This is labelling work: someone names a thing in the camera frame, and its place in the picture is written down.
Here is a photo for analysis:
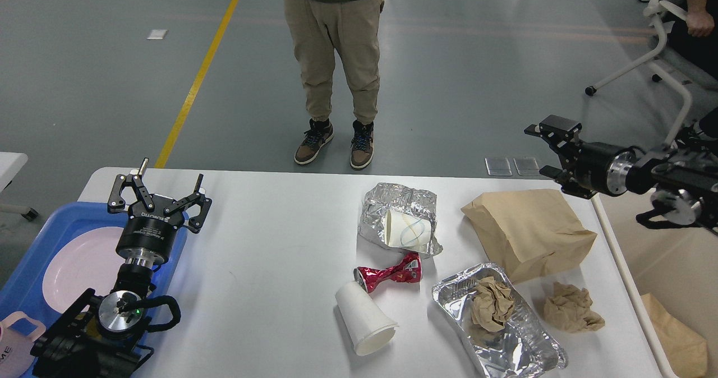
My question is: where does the crushed paper cup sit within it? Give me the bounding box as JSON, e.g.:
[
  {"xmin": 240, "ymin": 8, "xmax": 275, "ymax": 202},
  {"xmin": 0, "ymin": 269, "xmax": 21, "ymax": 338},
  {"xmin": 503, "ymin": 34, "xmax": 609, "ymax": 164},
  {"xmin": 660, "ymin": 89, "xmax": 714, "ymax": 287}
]
[{"xmin": 384, "ymin": 210, "xmax": 431, "ymax": 253}]

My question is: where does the beige plastic bin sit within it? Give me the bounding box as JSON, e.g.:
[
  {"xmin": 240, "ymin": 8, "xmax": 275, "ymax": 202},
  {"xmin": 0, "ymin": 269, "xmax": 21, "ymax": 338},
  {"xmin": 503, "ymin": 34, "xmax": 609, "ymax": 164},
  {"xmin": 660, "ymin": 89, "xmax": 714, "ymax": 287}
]
[{"xmin": 592, "ymin": 194, "xmax": 717, "ymax": 377}]

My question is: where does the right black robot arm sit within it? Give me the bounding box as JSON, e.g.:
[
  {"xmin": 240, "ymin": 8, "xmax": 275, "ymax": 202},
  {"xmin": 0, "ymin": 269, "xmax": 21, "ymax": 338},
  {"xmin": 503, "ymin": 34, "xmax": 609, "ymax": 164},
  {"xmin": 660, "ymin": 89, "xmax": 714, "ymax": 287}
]
[{"xmin": 524, "ymin": 115, "xmax": 717, "ymax": 233}]

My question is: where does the brown paper in bin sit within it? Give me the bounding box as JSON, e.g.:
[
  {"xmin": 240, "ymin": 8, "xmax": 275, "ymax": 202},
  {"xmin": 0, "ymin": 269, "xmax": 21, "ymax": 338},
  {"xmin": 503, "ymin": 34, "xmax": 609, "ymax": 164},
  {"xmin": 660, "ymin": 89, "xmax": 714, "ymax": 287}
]
[{"xmin": 641, "ymin": 293, "xmax": 708, "ymax": 377}]

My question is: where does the person in khaki trousers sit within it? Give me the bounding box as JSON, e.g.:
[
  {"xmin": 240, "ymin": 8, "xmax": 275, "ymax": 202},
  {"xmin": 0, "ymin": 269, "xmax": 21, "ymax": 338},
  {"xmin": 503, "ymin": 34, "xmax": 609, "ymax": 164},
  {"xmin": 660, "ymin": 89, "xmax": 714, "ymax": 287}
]
[{"xmin": 283, "ymin": 0, "xmax": 384, "ymax": 169}]

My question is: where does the aluminium foil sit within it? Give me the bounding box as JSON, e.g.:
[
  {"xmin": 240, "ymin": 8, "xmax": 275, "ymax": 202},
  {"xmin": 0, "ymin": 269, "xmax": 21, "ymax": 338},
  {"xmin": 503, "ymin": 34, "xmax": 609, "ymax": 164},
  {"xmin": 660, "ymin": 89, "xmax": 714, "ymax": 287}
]
[{"xmin": 357, "ymin": 183, "xmax": 443, "ymax": 259}]

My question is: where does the white office chair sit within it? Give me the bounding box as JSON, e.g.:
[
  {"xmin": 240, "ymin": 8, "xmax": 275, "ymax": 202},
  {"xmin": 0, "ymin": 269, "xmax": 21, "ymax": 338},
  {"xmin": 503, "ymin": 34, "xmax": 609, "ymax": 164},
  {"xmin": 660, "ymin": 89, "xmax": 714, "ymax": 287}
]
[{"xmin": 584, "ymin": 0, "xmax": 717, "ymax": 146}]

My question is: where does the aluminium foil tray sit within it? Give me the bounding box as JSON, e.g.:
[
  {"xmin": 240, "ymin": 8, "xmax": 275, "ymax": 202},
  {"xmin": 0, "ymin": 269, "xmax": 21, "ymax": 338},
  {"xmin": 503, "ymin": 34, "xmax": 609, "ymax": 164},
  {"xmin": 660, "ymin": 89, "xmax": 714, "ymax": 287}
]
[{"xmin": 432, "ymin": 262, "xmax": 568, "ymax": 377}]

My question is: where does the pink plate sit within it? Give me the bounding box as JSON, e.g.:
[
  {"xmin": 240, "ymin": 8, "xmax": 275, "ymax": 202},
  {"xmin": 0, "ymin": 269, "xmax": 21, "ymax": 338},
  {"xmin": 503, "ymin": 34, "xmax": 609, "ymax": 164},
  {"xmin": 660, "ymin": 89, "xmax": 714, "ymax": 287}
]
[{"xmin": 43, "ymin": 227, "xmax": 124, "ymax": 314}]

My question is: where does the white side table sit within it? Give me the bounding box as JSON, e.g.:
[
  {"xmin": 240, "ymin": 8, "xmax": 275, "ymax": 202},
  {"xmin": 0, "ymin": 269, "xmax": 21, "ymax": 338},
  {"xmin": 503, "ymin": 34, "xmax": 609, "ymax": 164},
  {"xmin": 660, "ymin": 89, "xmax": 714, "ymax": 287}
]
[{"xmin": 1, "ymin": 151, "xmax": 38, "ymax": 222}]

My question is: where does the crushed red can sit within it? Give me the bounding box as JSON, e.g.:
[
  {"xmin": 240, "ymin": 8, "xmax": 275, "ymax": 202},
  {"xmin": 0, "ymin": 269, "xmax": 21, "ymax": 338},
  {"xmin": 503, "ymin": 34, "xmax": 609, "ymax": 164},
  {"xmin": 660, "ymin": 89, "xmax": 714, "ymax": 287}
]
[{"xmin": 353, "ymin": 252, "xmax": 422, "ymax": 293}]

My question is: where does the crumpled brown paper ball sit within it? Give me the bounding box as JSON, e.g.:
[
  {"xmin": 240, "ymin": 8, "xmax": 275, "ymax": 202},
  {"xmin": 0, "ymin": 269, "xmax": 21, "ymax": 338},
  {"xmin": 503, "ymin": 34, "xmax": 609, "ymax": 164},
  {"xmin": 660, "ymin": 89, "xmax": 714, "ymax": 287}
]
[
  {"xmin": 470, "ymin": 276, "xmax": 516, "ymax": 333},
  {"xmin": 543, "ymin": 282, "xmax": 605, "ymax": 334}
]

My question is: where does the brown paper bag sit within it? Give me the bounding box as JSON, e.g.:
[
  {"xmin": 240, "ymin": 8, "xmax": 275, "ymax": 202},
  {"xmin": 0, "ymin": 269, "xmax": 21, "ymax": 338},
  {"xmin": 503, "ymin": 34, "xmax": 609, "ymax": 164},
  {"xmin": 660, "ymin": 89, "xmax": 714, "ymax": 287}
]
[{"xmin": 461, "ymin": 189, "xmax": 597, "ymax": 283}]

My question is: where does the pink HOME mug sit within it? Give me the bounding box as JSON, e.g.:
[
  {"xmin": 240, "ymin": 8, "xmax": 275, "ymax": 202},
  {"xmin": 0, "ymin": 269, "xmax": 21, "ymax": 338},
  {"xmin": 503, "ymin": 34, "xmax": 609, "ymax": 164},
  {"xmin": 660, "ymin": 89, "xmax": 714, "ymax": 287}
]
[{"xmin": 1, "ymin": 311, "xmax": 46, "ymax": 377}]

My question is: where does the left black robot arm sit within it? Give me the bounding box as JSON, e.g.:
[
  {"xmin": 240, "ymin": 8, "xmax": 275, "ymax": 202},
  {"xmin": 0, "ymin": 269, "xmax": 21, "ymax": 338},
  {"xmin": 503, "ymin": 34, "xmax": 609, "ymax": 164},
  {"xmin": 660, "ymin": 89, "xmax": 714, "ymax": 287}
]
[{"xmin": 30, "ymin": 158, "xmax": 212, "ymax": 377}]

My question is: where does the person in dark trousers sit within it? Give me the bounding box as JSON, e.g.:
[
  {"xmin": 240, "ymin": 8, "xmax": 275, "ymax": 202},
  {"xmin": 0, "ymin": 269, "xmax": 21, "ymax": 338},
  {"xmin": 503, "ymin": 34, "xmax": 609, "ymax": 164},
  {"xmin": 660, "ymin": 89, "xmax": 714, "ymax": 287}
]
[{"xmin": 670, "ymin": 0, "xmax": 718, "ymax": 143}]

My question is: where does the white paper cup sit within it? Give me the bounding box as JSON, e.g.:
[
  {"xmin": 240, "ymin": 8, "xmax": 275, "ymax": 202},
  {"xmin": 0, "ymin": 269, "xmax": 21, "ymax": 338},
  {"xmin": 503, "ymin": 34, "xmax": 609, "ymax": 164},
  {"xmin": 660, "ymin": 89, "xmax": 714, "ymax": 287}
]
[{"xmin": 335, "ymin": 282, "xmax": 398, "ymax": 357}]

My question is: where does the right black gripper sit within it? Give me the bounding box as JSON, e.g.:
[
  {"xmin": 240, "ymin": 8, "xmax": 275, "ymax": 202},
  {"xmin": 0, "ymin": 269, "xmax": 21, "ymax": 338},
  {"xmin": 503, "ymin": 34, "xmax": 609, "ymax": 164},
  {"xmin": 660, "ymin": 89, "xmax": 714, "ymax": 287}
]
[{"xmin": 524, "ymin": 115, "xmax": 637, "ymax": 200}]

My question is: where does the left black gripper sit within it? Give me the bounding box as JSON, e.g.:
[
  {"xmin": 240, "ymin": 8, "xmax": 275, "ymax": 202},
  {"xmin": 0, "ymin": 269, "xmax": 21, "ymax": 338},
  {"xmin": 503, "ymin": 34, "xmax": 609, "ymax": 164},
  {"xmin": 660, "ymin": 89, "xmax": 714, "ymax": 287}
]
[{"xmin": 107, "ymin": 158, "xmax": 213, "ymax": 266}]

